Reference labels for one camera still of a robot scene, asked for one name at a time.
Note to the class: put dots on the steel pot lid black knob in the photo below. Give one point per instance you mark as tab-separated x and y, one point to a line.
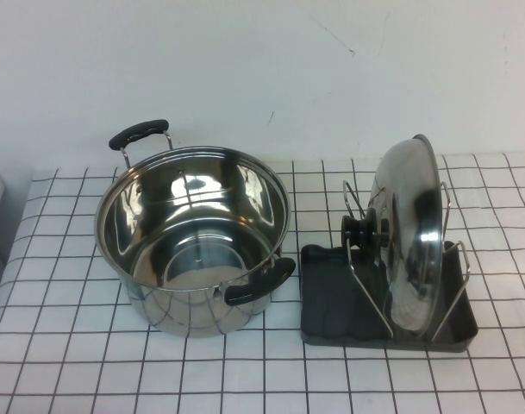
413	215

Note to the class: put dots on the stainless steel cooking pot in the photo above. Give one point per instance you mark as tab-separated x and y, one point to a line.
180	315

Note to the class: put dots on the white black checked tablecloth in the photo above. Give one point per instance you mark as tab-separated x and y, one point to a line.
262	379

